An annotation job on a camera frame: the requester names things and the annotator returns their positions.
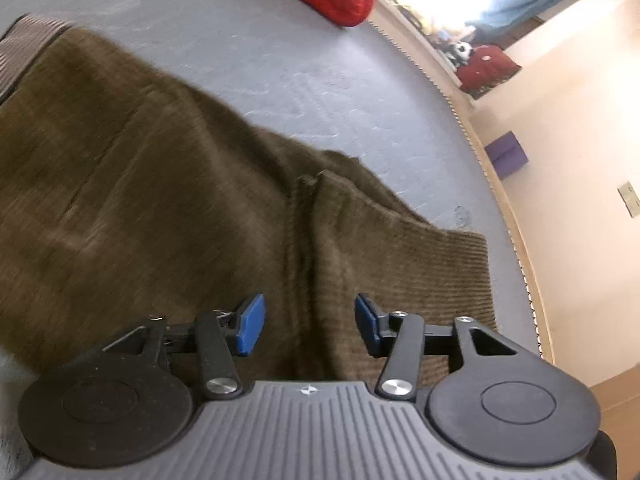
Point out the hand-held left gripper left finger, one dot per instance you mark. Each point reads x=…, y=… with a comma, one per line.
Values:
x=250, y=325

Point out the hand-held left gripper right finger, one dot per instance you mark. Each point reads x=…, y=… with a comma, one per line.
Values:
x=366, y=325

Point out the purple box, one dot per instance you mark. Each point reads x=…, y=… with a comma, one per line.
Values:
x=506, y=155

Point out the white fuzzy cloth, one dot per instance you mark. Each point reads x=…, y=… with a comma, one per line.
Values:
x=12, y=410

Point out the red cloth bundle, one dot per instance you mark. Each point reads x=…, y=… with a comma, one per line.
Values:
x=487, y=67

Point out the panda plush toy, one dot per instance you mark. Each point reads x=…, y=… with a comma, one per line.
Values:
x=461, y=52

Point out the grey quilted mattress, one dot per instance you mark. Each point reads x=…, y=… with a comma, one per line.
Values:
x=250, y=35

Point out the wall outlet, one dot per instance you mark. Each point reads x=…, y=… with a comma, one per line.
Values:
x=629, y=200

